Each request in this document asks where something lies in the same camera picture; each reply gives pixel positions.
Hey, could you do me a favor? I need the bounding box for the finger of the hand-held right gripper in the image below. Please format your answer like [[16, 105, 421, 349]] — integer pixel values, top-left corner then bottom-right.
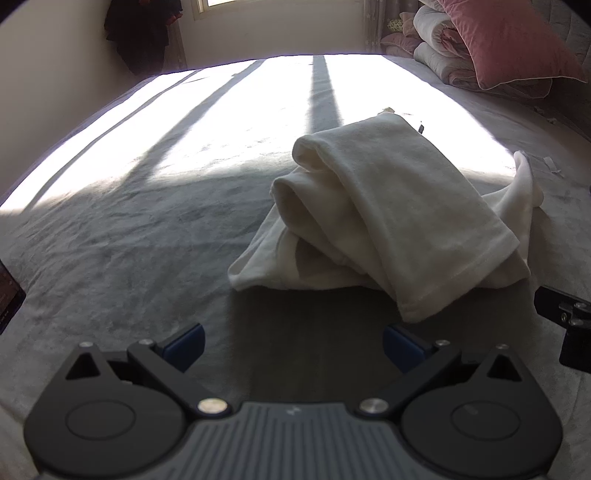
[[534, 285, 591, 329]]

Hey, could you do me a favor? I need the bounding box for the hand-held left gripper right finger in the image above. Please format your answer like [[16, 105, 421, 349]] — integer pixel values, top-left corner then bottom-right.
[[382, 323, 525, 418]]

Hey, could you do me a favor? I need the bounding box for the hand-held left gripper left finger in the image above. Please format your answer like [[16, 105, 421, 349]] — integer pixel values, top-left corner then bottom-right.
[[62, 323, 232, 418]]

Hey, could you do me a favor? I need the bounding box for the white shirt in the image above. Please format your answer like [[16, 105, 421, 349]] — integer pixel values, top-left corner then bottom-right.
[[228, 107, 546, 324]]

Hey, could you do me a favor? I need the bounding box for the grey bed blanket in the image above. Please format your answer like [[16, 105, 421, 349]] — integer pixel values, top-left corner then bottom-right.
[[0, 53, 591, 480]]

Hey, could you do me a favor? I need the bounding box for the dark screen device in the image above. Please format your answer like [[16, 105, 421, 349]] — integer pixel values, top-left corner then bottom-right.
[[0, 261, 26, 335]]

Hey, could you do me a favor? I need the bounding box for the large pink pillow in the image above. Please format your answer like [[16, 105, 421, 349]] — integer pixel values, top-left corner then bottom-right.
[[436, 0, 588, 90]]

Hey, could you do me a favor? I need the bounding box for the folded white pink quilt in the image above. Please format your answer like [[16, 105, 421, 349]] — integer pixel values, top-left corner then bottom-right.
[[412, 4, 555, 99]]

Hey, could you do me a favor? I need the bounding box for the grey quilted headboard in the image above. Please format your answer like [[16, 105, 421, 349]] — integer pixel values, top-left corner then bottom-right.
[[540, 0, 591, 134]]

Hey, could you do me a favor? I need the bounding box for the small pink cushion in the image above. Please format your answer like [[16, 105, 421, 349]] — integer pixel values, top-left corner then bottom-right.
[[381, 11, 422, 58]]

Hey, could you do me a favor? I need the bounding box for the grey patterned curtain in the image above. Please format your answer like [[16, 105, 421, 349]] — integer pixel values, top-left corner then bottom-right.
[[170, 21, 188, 71], [362, 0, 403, 54]]

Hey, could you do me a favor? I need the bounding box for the dark hanging coat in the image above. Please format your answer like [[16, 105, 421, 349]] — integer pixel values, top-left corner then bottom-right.
[[104, 0, 183, 77]]

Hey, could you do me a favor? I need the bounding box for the window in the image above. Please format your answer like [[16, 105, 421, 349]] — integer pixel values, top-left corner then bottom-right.
[[196, 0, 365, 10]]

